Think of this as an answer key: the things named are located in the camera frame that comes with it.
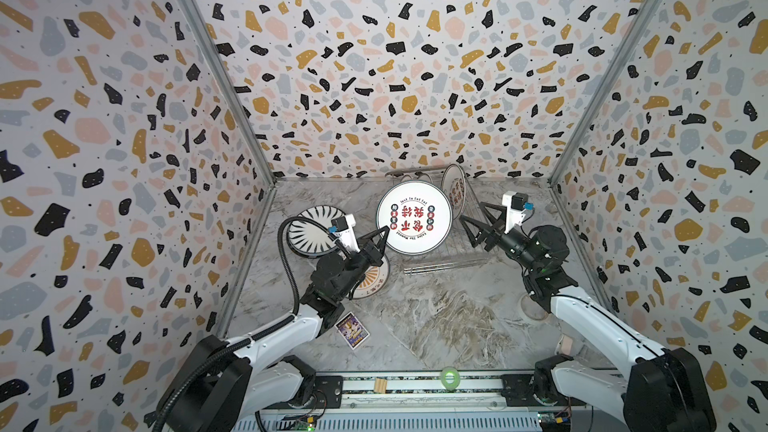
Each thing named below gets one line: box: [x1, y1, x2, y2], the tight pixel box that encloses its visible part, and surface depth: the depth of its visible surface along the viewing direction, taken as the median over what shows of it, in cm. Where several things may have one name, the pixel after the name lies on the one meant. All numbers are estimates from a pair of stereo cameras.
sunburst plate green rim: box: [351, 255, 390, 299], surface depth 94 cm
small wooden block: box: [374, 378, 388, 394], surface depth 76 cm
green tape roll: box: [440, 366, 461, 391], surface depth 78 cm
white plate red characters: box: [376, 180, 452, 255], surface depth 77 cm
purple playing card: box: [334, 311, 371, 351], surface depth 83 cm
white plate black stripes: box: [286, 205, 346, 258], surface depth 102 cm
